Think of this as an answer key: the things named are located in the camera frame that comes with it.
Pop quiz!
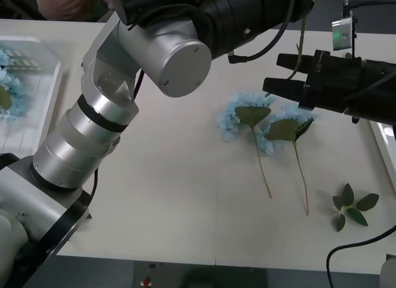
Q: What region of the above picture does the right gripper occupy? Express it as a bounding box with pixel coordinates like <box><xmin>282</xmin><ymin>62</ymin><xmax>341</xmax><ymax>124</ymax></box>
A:
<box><xmin>262</xmin><ymin>50</ymin><xmax>363</xmax><ymax>114</ymax></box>

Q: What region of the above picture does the shallow white box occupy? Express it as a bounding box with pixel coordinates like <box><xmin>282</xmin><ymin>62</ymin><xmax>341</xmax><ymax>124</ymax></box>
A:
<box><xmin>369</xmin><ymin>118</ymin><xmax>396</xmax><ymax>180</ymax></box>
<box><xmin>0</xmin><ymin>36</ymin><xmax>62</xmax><ymax>154</ymax></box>

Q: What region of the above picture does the green leaf twig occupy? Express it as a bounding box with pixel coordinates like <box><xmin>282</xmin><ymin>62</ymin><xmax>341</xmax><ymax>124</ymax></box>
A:
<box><xmin>332</xmin><ymin>182</ymin><xmax>381</xmax><ymax>233</ymax></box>

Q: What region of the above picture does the person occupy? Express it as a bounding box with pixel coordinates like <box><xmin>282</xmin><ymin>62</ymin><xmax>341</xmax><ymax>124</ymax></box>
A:
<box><xmin>36</xmin><ymin>0</ymin><xmax>117</xmax><ymax>22</ymax></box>

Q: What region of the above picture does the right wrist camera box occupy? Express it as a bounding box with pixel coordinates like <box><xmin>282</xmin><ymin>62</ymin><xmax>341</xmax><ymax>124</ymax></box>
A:
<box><xmin>331</xmin><ymin>15</ymin><xmax>354</xmax><ymax>51</ymax></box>

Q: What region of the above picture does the black cable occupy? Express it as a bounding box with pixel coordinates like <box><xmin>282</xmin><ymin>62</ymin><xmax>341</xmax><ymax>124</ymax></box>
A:
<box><xmin>326</xmin><ymin>224</ymin><xmax>396</xmax><ymax>288</ymax></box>

